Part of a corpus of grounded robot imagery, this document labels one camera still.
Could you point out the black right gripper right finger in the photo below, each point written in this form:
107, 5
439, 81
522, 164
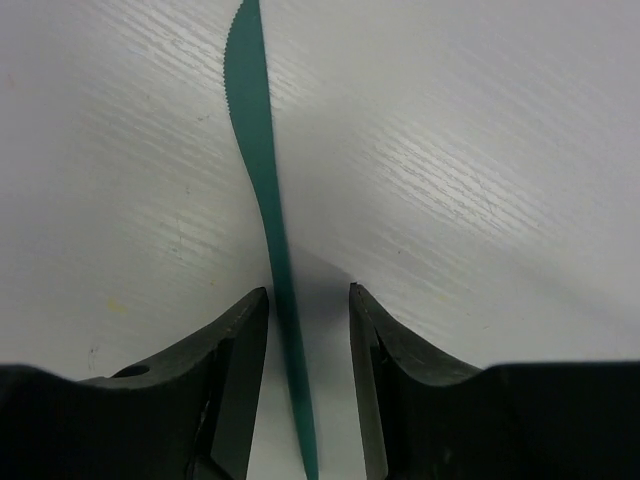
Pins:
425, 414

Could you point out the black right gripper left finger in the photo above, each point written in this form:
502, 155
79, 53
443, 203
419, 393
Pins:
186, 412

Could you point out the teal plastic knife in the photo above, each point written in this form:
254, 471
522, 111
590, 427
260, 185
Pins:
247, 93

